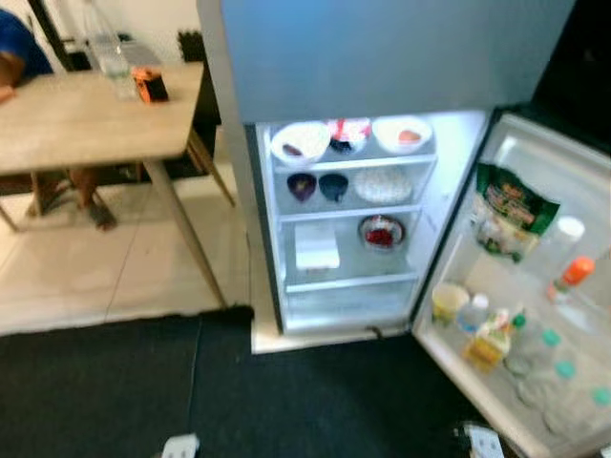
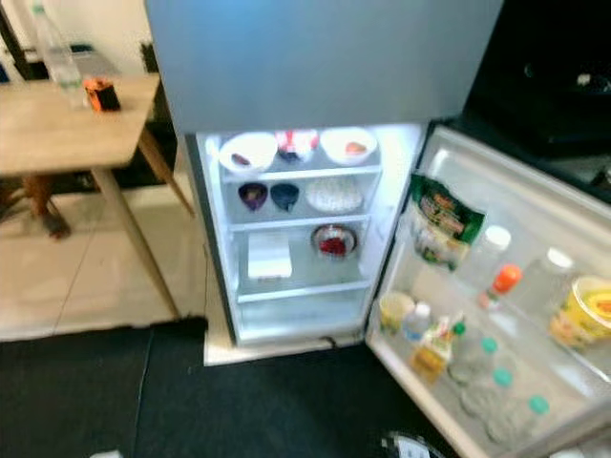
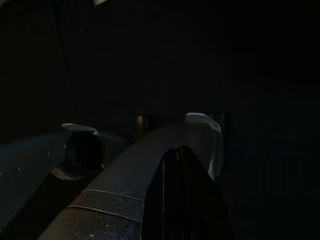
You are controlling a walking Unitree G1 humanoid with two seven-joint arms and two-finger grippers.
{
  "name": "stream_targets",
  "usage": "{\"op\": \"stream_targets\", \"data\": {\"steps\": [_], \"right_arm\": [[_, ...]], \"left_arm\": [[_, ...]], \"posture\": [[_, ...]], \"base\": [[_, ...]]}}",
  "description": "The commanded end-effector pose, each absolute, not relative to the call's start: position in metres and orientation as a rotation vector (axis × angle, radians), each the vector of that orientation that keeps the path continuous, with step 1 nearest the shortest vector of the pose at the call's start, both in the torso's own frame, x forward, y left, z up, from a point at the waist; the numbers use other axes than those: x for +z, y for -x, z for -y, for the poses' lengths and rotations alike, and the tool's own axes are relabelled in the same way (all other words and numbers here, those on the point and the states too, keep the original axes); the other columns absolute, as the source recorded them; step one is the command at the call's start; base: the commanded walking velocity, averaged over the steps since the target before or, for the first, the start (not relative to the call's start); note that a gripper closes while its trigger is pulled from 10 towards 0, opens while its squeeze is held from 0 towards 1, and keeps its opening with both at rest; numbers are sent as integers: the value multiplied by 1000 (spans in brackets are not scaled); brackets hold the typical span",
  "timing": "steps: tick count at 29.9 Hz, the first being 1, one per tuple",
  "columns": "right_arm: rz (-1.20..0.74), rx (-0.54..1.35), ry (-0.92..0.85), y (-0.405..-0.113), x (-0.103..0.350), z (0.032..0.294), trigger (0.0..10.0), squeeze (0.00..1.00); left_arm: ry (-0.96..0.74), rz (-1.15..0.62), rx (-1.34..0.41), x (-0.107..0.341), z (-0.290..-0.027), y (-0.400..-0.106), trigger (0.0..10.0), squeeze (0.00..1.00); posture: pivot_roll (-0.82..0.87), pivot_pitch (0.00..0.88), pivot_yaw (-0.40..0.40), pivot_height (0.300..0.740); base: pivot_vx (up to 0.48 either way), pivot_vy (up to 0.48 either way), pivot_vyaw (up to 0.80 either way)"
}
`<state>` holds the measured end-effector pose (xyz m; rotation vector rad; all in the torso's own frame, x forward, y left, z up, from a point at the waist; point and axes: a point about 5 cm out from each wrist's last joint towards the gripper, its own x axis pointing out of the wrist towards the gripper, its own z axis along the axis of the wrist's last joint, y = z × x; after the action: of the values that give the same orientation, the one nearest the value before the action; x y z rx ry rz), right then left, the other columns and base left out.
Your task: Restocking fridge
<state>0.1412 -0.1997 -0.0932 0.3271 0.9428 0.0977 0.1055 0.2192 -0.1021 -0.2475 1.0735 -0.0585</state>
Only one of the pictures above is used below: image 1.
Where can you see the grey fridge cabinet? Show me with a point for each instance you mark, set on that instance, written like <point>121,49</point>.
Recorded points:
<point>449,172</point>

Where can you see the glass fridge shelf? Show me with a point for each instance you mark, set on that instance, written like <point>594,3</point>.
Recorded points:
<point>348,213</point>
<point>353,163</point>
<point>353,282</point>

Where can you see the clear white-capped bottle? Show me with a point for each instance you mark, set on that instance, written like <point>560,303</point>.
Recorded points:
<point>563,239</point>

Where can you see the orange-capped bottle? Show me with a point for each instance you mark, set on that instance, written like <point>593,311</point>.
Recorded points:
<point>576,272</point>

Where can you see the green snack bag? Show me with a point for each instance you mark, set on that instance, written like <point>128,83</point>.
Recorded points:
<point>516,205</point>

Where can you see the green-capped water bottle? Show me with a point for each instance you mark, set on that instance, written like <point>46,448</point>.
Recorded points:
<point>578,415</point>
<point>549,386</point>
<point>535,353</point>

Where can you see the small white-capped bottle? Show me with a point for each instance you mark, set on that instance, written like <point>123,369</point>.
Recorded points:
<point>474,315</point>

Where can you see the black kitchen countertop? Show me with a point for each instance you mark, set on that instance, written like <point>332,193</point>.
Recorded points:
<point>582,67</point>

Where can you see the yellow bottle with green cap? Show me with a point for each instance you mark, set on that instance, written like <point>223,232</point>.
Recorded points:
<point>492,343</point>

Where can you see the yellow cup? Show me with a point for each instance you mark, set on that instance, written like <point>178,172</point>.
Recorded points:
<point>450,305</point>

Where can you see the white bowl with orange food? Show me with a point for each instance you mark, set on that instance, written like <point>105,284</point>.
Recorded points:
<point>403,135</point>

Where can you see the bowl with red food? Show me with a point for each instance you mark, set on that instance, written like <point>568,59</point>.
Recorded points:
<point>383,234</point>

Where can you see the white patterned dish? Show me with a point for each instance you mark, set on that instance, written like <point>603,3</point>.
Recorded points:
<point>383,186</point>

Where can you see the red white package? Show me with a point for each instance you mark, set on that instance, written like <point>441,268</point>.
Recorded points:
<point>348,134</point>

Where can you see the small dark blue bowl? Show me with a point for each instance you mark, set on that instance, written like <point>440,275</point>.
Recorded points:
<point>333,186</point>

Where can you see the white food box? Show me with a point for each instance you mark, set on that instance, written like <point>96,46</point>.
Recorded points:
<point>317,248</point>

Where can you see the small purple bowl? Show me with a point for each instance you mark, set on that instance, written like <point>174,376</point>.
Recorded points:
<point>302,186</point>

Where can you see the white bowl with dark food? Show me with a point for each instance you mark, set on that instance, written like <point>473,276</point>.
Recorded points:
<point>301,143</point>

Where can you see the dark carpet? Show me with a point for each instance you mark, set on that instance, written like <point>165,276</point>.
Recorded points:
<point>239,391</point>

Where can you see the orange black device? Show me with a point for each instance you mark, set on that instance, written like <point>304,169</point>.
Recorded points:
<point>151,86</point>

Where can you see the grey chair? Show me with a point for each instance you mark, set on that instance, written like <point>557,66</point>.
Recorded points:
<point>143,52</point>

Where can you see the light wooden dining table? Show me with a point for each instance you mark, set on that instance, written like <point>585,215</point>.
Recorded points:
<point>86,124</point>

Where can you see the black stand pole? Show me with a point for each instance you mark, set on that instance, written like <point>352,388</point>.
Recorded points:
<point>48,33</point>

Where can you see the person in blue shirt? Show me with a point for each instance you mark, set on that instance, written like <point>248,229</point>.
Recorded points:
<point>19,52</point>

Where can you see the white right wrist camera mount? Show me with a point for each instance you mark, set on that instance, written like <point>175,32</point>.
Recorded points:
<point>485,444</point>

